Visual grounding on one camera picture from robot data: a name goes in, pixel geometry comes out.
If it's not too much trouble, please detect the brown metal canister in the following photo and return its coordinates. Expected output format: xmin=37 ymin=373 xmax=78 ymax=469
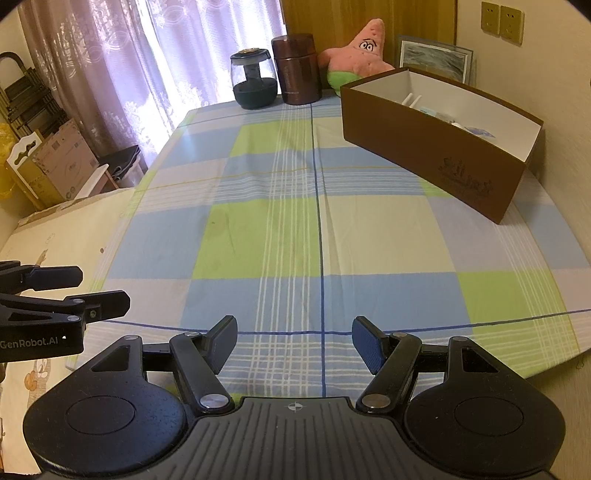
xmin=270 ymin=33 xmax=322 ymax=105

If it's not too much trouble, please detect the black folding rack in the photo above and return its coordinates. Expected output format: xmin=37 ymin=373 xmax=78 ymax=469
xmin=0 ymin=52 xmax=65 ymax=139

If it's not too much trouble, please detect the yellow plastic bag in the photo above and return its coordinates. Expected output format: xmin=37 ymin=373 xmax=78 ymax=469
xmin=0 ymin=122 xmax=14 ymax=199

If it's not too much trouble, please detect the framed picture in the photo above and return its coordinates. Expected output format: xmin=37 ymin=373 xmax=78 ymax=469
xmin=396 ymin=35 xmax=476 ymax=86

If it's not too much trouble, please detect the pink star plush toy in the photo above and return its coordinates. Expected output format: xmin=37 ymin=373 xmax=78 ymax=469
xmin=318 ymin=18 xmax=397 ymax=90

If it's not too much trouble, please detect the yellow wall socket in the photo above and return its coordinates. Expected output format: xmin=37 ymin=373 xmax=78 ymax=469
xmin=499 ymin=6 xmax=525 ymax=45
xmin=480 ymin=1 xmax=502 ymax=35

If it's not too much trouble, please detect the glass jar with dark base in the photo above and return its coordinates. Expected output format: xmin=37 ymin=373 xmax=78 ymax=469
xmin=230 ymin=47 xmax=279 ymax=110

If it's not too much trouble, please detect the brown cardboard box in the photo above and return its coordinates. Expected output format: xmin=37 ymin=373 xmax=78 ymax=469
xmin=340 ymin=67 xmax=546 ymax=225

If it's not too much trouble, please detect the checked tablecloth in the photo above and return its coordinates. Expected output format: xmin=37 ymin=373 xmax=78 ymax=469
xmin=90 ymin=90 xmax=591 ymax=403

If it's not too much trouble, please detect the purple sheer curtain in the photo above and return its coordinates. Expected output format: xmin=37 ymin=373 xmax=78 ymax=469
xmin=18 ymin=0 xmax=288 ymax=160

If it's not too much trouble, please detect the brown cardboard carton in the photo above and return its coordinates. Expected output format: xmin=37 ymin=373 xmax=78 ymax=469
xmin=32 ymin=117 xmax=100 ymax=202

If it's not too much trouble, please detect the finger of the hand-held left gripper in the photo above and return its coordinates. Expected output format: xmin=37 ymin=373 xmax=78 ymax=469
xmin=0 ymin=290 xmax=132 ymax=325
xmin=0 ymin=261 xmax=84 ymax=294

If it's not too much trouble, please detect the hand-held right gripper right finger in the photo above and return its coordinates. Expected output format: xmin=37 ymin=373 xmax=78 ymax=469
xmin=352 ymin=316 xmax=505 ymax=414

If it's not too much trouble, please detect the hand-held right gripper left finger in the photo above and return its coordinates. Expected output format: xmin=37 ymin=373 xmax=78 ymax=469
xmin=90 ymin=315 xmax=239 ymax=414

